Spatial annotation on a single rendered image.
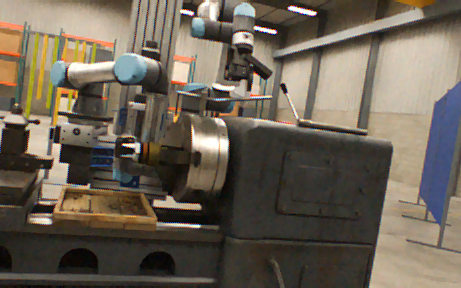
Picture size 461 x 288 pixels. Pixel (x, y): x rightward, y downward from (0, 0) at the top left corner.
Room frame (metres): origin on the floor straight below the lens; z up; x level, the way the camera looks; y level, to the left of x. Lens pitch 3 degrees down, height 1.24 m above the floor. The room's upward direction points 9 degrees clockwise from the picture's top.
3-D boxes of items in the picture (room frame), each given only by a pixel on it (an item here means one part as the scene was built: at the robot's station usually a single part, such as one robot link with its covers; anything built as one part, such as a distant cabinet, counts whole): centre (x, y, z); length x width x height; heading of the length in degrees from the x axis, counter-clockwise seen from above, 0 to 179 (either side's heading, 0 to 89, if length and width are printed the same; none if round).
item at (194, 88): (2.03, 0.18, 1.33); 0.13 x 0.12 x 0.14; 96
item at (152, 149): (1.40, 0.24, 1.08); 0.09 x 0.09 x 0.09; 19
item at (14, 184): (1.27, 0.68, 0.95); 0.43 x 0.17 x 0.05; 19
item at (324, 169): (1.59, -0.27, 1.06); 0.59 x 0.48 x 0.39; 109
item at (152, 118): (1.74, 0.32, 1.19); 0.12 x 0.11 x 0.49; 59
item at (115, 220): (1.36, 0.37, 0.89); 0.36 x 0.30 x 0.04; 19
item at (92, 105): (1.96, 0.68, 1.21); 0.15 x 0.15 x 0.10
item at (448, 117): (7.11, -3.71, 1.18); 4.12 x 0.80 x 2.35; 158
